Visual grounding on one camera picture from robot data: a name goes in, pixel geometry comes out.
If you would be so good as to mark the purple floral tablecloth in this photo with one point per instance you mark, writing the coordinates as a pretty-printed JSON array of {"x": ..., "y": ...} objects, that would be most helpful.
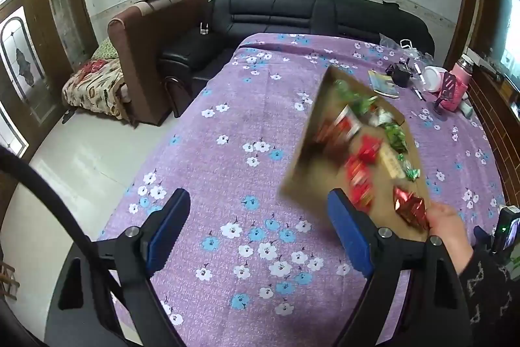
[{"x": 243, "y": 107}]

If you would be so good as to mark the person's right hand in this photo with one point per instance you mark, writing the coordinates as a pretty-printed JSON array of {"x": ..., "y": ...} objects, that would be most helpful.
[{"x": 449, "y": 227}]

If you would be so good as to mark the white round lid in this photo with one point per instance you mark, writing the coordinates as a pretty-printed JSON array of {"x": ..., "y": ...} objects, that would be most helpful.
[{"x": 432, "y": 78}]

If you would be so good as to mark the wooden glass-panel doors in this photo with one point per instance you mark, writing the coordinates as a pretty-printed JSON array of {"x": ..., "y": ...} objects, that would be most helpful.
[{"x": 36, "y": 46}]

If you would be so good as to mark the floral bed blanket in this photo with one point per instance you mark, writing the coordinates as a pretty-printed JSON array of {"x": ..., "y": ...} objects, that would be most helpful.
[{"x": 93, "y": 87}]

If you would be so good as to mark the white buckle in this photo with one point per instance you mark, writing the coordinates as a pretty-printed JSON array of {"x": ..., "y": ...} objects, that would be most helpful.
[{"x": 204, "y": 29}]

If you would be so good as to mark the wooden stool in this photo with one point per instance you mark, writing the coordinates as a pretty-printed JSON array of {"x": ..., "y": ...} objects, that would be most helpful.
[{"x": 8, "y": 282}]

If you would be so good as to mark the pen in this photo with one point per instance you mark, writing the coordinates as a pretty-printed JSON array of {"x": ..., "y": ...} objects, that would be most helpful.
[{"x": 418, "y": 93}]

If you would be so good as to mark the cardboard tray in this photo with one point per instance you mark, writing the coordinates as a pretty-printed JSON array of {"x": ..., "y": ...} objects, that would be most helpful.
[{"x": 380, "y": 204}]

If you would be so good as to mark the black leather sofa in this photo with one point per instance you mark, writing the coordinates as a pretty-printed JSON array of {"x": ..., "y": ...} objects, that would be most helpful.
[{"x": 284, "y": 13}]

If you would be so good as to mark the booklet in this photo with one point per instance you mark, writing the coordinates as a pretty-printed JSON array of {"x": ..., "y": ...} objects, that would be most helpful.
[{"x": 384, "y": 83}]

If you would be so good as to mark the dark slipper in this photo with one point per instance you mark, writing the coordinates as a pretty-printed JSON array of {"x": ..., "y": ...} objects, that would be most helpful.
[{"x": 67, "y": 116}]

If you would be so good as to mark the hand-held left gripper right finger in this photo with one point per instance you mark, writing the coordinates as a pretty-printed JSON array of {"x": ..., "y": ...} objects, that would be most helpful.
[{"x": 349, "y": 233}]

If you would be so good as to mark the dark red candy packet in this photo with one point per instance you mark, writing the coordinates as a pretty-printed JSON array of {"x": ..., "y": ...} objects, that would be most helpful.
[{"x": 410, "y": 206}]

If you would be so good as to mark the flat screen television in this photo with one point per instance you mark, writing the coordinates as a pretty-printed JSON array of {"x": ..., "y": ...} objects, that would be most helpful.
[{"x": 508, "y": 30}]

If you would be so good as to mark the green pillow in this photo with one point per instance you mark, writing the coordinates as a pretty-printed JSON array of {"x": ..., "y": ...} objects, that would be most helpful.
[{"x": 106, "y": 48}]

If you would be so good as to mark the black small device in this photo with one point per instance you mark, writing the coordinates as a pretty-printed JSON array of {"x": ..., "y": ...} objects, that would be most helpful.
[{"x": 399, "y": 74}]

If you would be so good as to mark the brown armchair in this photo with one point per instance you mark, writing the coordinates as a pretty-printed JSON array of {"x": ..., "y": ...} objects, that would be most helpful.
[{"x": 142, "y": 58}]

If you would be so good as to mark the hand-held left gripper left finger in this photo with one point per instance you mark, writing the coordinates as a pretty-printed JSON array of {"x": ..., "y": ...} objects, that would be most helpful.
[{"x": 170, "y": 233}]

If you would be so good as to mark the green clear candy wrapper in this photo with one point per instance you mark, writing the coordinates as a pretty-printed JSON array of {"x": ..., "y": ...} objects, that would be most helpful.
[{"x": 409, "y": 170}]

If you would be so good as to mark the pink sleeved bottle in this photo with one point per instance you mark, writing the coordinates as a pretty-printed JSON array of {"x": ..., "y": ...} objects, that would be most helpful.
[{"x": 459, "y": 87}]

